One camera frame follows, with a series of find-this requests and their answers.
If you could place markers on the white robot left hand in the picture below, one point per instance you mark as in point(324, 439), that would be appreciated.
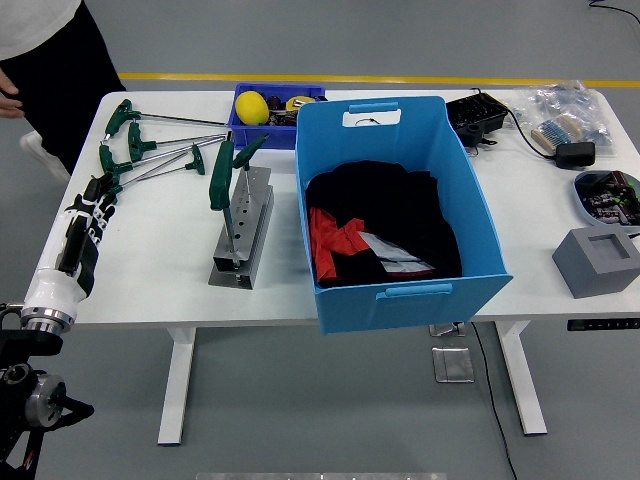
point(52, 287)

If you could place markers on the person's right hand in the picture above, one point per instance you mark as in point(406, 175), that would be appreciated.
point(7, 100)

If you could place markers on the grey metal tool stand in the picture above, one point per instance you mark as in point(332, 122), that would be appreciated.
point(250, 240)

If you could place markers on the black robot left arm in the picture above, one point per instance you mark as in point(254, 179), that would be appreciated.
point(30, 345)

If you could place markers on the large light blue plastic box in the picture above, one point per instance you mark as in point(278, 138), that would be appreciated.
point(400, 310)

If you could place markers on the person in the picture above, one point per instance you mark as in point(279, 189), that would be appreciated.
point(65, 60)

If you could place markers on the white table leg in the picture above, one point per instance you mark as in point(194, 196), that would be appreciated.
point(522, 380)
point(177, 380)

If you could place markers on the small dark blue parts bin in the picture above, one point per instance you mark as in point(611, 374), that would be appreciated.
point(260, 136)

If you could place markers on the dark small hardware parts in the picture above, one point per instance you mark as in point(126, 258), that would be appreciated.
point(282, 117)

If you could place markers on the yellow tape measure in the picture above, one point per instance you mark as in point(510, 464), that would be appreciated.
point(299, 102)

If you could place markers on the black and red cloth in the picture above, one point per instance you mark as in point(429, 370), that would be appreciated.
point(400, 210)

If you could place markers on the small metal floor plate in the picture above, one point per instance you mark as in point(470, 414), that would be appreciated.
point(447, 330)

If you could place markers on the large metal floor plate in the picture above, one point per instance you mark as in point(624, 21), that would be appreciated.
point(452, 365)

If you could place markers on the black plastic tray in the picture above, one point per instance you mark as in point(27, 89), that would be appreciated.
point(475, 112)

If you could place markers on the beige resistor strip bundle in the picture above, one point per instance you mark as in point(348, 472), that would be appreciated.
point(555, 132)

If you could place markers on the pale blue oval tray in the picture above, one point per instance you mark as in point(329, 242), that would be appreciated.
point(582, 206)

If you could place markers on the grey block with square recess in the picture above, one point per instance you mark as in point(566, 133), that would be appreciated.
point(590, 275)

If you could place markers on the clear bag of blue parts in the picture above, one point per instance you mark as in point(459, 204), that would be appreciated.
point(560, 100)

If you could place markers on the black desk control panel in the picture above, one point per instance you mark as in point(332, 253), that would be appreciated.
point(600, 325)

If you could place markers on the dark electronic components pile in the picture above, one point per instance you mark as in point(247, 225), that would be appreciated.
point(610, 200)

